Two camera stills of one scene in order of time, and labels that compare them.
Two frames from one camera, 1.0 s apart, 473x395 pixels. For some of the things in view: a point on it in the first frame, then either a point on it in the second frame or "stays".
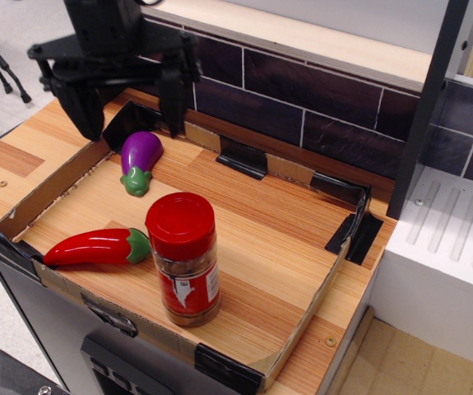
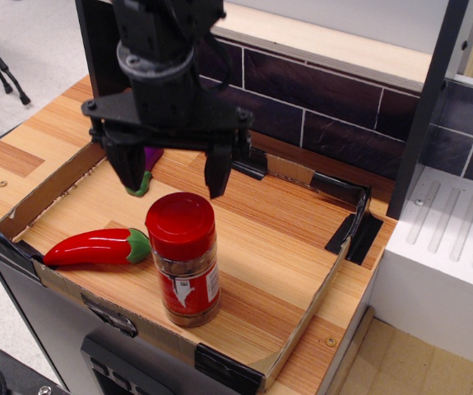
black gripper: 113,43 -> 163,109
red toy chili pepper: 108,247 stays
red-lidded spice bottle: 183,235 stays
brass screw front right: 330,341 stays
